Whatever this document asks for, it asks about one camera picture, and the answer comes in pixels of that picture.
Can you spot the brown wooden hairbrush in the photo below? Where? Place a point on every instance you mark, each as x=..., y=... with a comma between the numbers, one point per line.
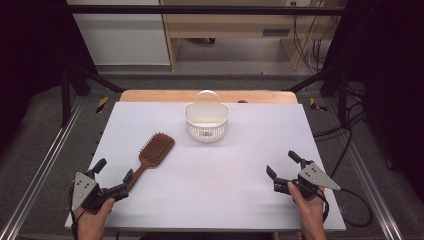
x=156, y=150

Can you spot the black curtain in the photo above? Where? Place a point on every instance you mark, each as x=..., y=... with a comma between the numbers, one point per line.
x=390, y=83
x=30, y=50

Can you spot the aluminium floor rail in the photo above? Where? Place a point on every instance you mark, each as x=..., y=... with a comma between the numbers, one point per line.
x=40, y=166
x=370, y=180

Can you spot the white board sheet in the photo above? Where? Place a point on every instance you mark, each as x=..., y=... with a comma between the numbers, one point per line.
x=206, y=186

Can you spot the white cabinet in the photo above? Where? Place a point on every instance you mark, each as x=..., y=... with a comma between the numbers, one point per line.
x=123, y=36

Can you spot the black metal frame stand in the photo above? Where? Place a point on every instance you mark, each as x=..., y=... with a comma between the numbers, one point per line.
x=342, y=93
x=66, y=96

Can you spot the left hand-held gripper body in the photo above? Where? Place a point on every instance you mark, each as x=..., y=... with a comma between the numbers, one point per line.
x=83, y=190

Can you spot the yellow black floor tape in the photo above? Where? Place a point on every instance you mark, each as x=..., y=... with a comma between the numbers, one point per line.
x=102, y=104
x=316, y=105

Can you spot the black horizontal frame bar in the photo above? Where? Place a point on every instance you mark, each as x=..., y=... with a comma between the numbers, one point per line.
x=200, y=10

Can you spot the light wooden table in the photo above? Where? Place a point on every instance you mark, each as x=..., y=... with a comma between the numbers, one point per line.
x=160, y=96

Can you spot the person's left hand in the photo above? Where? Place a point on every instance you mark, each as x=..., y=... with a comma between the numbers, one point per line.
x=91, y=221

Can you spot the person's right hand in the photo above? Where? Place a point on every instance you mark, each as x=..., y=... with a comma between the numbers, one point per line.
x=311, y=210

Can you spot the light wooden desk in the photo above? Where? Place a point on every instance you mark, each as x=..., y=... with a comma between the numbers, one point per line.
x=230, y=25

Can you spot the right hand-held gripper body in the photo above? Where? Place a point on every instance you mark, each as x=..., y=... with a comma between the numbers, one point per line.
x=315, y=178

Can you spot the white perforated plastic basket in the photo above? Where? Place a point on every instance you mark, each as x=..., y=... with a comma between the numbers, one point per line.
x=206, y=128

